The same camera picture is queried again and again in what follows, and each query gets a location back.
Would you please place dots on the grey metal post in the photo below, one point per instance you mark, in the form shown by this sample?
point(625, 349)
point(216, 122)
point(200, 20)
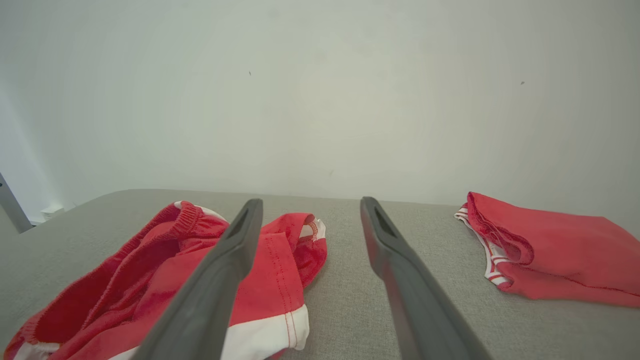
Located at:
point(12, 205)

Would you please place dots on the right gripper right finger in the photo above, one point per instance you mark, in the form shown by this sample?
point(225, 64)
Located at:
point(415, 300)

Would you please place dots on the red basketball jersey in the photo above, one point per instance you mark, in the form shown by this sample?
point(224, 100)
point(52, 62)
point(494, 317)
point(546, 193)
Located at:
point(565, 255)

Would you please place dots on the red shorts with white panels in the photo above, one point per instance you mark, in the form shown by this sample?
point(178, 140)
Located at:
point(270, 285)

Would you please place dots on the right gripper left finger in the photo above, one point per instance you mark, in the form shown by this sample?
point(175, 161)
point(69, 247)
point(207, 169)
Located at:
point(210, 300)

